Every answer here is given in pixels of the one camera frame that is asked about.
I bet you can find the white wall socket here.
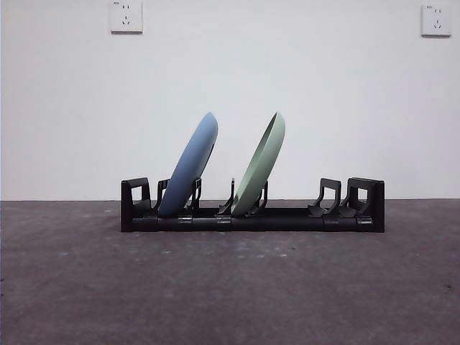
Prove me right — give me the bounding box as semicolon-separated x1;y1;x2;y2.
421;4;453;38
110;0;144;35

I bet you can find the black plastic plate rack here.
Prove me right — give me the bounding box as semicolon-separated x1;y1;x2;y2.
121;176;386;233

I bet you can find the pale green round plate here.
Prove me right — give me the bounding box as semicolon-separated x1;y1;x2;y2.
231;111;287;218

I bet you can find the blue round plate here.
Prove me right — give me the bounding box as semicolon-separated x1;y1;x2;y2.
157;111;219;219

